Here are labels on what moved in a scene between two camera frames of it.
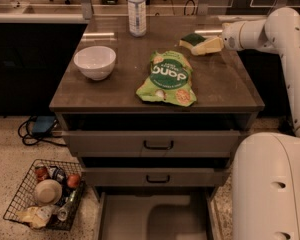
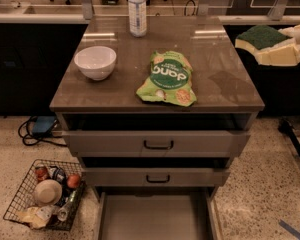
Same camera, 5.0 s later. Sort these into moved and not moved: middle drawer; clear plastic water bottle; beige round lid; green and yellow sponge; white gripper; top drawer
Moved: white gripper; green and yellow sponge
Not moved: middle drawer; beige round lid; top drawer; clear plastic water bottle
